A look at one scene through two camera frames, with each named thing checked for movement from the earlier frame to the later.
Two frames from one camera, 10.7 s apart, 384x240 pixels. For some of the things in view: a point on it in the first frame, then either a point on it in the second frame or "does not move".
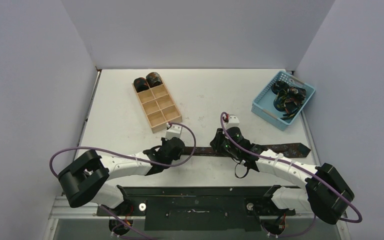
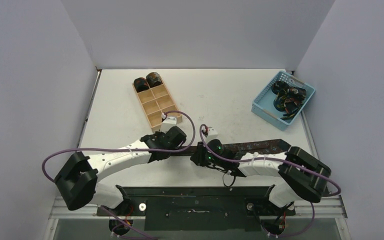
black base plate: x=198 y=208 does not move
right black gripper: x=218 y=141 → x=198 y=158
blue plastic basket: x=262 y=106 does not move
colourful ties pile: x=289 y=99 does not move
